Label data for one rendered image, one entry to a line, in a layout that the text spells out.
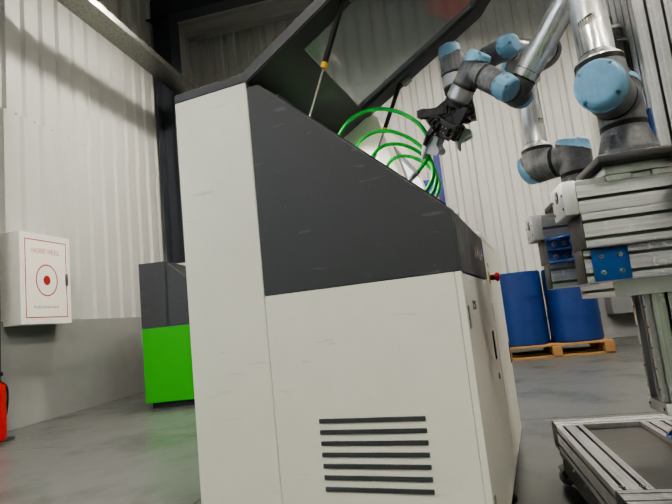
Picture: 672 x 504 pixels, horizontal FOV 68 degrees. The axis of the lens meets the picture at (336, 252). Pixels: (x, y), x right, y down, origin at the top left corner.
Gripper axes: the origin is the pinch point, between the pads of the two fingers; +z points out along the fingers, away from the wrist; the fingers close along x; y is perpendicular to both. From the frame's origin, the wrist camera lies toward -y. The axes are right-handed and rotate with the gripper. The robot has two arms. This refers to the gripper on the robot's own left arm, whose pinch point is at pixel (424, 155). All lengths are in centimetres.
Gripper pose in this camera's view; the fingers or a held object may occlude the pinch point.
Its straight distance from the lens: 172.2
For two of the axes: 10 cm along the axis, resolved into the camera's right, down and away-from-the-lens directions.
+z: -3.5, 8.1, 4.6
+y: 7.2, 5.5, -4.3
